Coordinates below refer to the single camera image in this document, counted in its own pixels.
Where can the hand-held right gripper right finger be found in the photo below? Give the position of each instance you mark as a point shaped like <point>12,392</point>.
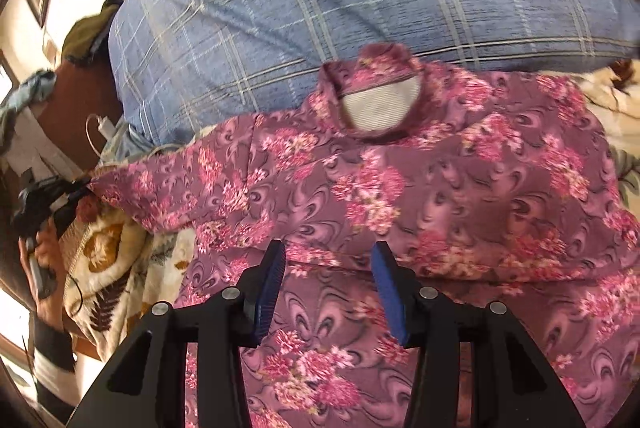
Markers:
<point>387,293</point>

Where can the purple floral shirt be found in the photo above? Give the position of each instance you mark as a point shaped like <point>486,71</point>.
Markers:
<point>400,188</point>

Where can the person's left hand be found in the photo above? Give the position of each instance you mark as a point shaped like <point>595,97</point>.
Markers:
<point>50,253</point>

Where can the white wooden rail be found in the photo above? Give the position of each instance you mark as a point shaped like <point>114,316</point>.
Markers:
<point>40,143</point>

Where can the cream brown animal-print blanket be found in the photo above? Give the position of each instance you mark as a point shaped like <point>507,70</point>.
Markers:
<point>115,258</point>

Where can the light blue patterned cloth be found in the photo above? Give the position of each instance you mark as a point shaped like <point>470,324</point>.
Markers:
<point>25,96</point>

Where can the pale blue satin cloth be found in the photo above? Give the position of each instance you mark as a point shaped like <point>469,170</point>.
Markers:
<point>125,146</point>

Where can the person's left forearm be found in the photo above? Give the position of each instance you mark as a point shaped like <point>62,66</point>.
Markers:
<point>52,358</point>

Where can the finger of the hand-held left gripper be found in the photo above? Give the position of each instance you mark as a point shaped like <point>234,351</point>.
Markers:
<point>80,193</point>

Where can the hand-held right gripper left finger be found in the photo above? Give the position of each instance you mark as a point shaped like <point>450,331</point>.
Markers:
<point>267,293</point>

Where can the white phone charger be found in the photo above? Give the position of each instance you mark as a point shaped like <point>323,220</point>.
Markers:
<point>106,128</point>

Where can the olive green cloth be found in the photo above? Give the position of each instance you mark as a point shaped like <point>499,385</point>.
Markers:
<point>90,33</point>

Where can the brown wooden headboard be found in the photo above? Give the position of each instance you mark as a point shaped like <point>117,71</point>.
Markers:
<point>80,88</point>

